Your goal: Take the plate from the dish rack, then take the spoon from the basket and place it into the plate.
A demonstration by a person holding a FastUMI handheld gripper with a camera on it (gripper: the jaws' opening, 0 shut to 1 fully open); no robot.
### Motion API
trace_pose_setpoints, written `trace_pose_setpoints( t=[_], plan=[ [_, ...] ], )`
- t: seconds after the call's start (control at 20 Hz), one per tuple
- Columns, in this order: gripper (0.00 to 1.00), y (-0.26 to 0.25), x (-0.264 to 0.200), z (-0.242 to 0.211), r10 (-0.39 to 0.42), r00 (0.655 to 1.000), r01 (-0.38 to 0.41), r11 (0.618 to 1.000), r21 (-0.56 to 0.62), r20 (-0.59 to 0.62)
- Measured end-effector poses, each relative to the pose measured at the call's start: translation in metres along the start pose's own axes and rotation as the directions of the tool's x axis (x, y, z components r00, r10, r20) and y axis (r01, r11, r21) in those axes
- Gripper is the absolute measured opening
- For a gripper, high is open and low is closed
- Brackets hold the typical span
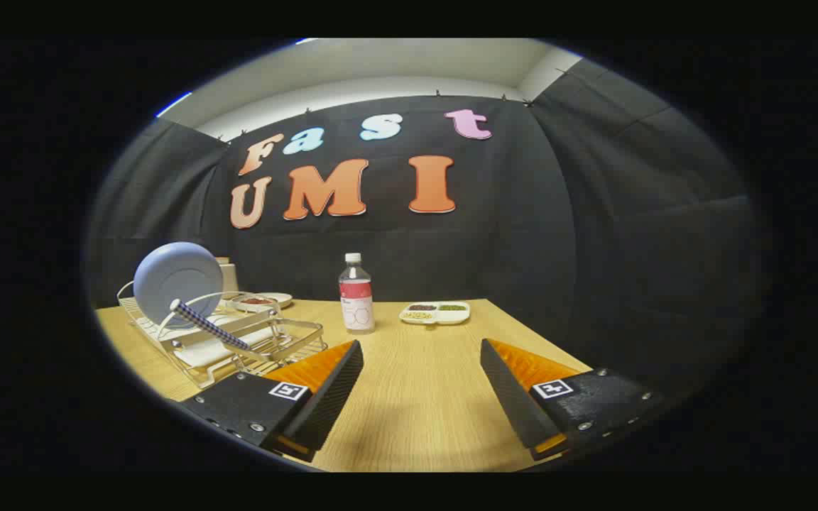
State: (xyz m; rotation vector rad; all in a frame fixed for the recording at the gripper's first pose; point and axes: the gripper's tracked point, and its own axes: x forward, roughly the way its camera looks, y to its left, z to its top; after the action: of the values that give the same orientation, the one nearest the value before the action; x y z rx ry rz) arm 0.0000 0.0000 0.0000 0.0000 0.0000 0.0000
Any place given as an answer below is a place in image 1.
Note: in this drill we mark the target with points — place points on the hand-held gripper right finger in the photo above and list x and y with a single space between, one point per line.
515 397

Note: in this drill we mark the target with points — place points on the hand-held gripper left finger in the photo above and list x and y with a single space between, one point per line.
331 397

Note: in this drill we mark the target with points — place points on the round blue plate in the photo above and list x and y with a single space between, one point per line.
175 273

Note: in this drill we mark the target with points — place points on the small white plate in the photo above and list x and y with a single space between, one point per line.
280 298

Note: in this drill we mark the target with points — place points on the clear bottle with red label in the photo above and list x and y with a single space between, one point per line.
356 305

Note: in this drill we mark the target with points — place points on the white divided snack tray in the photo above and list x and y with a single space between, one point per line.
434 316

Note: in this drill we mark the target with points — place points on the reddish brown food pieces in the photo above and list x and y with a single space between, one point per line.
256 301

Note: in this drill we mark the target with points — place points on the cream toaster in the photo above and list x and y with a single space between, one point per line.
228 277

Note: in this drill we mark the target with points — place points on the black backdrop cloth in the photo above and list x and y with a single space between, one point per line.
558 213

